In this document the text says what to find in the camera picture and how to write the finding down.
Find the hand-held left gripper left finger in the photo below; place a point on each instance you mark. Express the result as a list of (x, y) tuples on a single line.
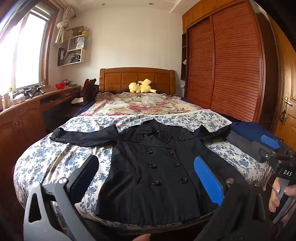
[(84, 178)]

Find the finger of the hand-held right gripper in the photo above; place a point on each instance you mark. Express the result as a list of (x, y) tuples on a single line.
[(270, 141), (266, 154)]

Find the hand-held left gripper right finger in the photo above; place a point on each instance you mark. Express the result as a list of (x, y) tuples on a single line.
[(208, 178)]

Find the black double-breasted coat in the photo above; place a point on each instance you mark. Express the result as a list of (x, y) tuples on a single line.
[(150, 166)]

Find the person's right hand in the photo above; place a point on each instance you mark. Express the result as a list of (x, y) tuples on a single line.
[(274, 197)]

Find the person's left hand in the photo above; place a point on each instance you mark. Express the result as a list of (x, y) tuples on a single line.
[(142, 237)]

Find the folded navy garment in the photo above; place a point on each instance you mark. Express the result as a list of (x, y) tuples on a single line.
[(247, 131)]

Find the hanging keys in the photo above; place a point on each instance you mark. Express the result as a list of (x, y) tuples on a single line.
[(282, 117)]

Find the folded grey garment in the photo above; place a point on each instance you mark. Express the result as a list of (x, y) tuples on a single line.
[(240, 143)]

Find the blue floral bedspread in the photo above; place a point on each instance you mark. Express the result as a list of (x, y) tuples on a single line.
[(57, 162)]

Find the wooden door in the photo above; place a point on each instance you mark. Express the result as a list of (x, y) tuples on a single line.
[(286, 81)]

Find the wooden slatted wardrobe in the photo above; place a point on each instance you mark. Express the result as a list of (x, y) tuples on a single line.
[(231, 64)]

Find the wooden desk with cabinets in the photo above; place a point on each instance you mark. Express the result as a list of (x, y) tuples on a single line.
[(25, 115)]

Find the wooden chair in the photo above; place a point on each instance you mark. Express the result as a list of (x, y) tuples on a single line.
[(89, 89)]

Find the pink floral quilt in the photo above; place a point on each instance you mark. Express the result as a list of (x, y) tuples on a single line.
[(138, 104)]

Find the black devices on desk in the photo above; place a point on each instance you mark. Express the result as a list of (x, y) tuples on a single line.
[(30, 91)]

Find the wooden bed headboard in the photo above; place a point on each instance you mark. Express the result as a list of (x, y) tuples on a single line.
[(120, 78)]

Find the yellow plush toy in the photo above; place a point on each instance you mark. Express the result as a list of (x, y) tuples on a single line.
[(144, 87)]

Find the white bottles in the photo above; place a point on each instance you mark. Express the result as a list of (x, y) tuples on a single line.
[(6, 100)]

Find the stack of papers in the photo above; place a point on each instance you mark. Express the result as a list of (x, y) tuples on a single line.
[(72, 56)]

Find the open wooden side shelf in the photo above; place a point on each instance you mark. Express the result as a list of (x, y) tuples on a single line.
[(183, 53)]

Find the dark binders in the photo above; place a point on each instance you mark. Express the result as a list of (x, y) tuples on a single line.
[(61, 56)]

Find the white paper bag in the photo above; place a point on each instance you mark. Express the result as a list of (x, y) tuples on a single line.
[(79, 43)]

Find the wooden framed window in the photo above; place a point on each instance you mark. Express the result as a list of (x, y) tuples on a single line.
[(27, 53)]

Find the yellow cup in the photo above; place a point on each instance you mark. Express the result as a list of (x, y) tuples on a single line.
[(85, 33)]

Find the tied beige curtain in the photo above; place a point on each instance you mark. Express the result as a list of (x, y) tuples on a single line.
[(61, 27)]

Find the white wall shelf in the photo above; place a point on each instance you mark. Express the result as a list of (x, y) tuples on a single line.
[(83, 55)]

